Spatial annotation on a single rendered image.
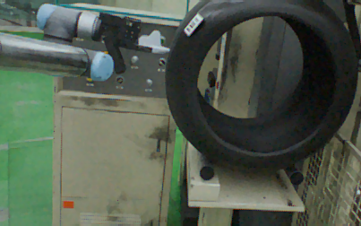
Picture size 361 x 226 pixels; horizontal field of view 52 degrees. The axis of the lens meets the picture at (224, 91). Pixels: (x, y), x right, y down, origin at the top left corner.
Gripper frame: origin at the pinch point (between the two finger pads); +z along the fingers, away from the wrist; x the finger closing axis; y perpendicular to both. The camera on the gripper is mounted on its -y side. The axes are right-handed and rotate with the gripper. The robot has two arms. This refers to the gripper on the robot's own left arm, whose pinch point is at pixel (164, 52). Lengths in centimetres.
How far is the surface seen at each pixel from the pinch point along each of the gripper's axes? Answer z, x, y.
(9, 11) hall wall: -364, 797, -136
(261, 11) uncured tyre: 22.1, -12.1, 18.6
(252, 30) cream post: 29.4, 25.7, 10.3
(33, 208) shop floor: -58, 97, -131
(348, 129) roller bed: 76, 19, -17
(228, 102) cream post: 28.0, 25.7, -18.5
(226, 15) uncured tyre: 13.5, -11.7, 15.2
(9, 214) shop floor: -68, 90, -132
